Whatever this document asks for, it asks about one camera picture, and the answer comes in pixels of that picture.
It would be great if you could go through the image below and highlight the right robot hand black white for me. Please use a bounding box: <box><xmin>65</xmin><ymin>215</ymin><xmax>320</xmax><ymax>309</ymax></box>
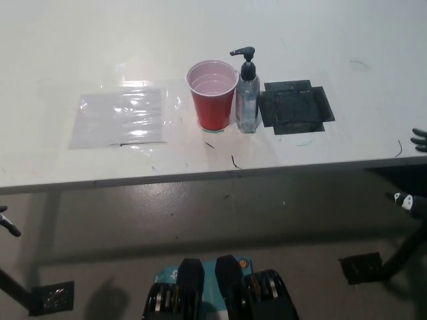
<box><xmin>385</xmin><ymin>128</ymin><xmax>427</xmax><ymax>221</ymax></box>

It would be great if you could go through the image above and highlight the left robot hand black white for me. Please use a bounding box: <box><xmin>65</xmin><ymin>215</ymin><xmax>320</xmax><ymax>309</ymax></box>
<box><xmin>0</xmin><ymin>205</ymin><xmax>22</xmax><ymax>237</ymax></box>

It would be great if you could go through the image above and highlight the clear soap pump bottle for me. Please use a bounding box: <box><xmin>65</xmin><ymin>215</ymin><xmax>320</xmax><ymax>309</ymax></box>
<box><xmin>229</xmin><ymin>46</ymin><xmax>260</xmax><ymax>134</ymax></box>

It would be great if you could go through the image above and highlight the robot torso black teal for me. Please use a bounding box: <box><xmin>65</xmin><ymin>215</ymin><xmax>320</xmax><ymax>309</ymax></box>
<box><xmin>141</xmin><ymin>255</ymin><xmax>300</xmax><ymax>320</ymax></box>

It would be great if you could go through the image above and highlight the black floor tape patch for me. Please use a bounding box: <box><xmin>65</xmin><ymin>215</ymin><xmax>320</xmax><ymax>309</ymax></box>
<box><xmin>339</xmin><ymin>252</ymin><xmax>384</xmax><ymax>285</ymax></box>
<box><xmin>28</xmin><ymin>281</ymin><xmax>75</xmax><ymax>317</ymax></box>

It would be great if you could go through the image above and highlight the black tape patch on table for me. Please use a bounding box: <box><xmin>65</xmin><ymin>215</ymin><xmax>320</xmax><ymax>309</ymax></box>
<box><xmin>258</xmin><ymin>79</ymin><xmax>336</xmax><ymax>135</ymax></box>

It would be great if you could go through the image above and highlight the clear plastic sheet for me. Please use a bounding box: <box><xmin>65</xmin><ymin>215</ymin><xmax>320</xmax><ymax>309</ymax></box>
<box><xmin>67</xmin><ymin>87</ymin><xmax>183</xmax><ymax>155</ymax></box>

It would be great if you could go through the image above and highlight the red plastic cup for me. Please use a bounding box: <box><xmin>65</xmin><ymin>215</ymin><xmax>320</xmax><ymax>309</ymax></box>
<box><xmin>185</xmin><ymin>59</ymin><xmax>240</xmax><ymax>131</ymax></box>

